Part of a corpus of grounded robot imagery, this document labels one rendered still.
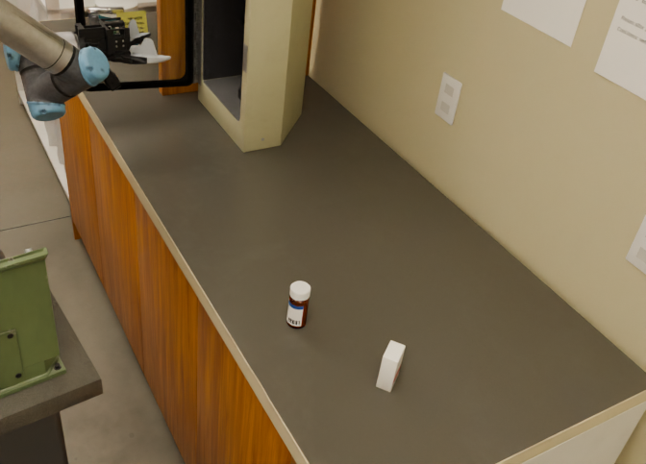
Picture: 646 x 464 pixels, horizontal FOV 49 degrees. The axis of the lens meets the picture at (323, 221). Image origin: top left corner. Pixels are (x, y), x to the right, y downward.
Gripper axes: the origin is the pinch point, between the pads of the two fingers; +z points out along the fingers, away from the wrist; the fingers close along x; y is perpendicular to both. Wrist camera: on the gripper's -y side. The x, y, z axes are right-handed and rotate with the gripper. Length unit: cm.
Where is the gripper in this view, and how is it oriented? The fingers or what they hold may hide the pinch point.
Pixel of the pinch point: (161, 48)
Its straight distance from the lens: 183.7
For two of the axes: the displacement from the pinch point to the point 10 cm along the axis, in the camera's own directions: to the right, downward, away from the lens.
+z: 8.7, -2.1, 4.5
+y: 1.1, -8.1, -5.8
